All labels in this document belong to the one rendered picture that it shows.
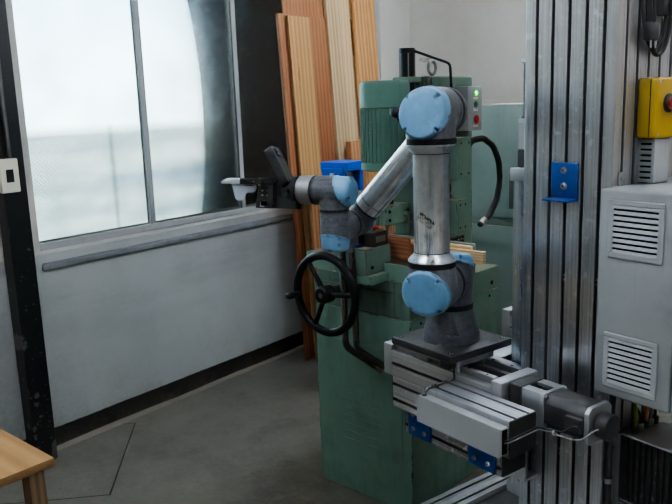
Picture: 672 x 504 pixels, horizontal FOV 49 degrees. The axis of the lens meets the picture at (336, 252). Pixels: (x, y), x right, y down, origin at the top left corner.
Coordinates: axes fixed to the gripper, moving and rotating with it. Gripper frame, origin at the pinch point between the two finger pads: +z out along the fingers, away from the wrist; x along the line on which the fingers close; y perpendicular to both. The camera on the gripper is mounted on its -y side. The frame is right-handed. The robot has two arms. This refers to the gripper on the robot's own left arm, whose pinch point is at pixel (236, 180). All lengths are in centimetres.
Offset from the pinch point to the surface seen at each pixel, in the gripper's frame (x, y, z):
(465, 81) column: 104, -41, -30
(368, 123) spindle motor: 67, -22, -8
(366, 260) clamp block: 53, 24, -15
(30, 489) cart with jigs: -34, 83, 41
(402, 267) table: 61, 26, -25
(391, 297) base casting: 63, 37, -20
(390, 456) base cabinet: 71, 95, -18
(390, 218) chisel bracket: 76, 11, -13
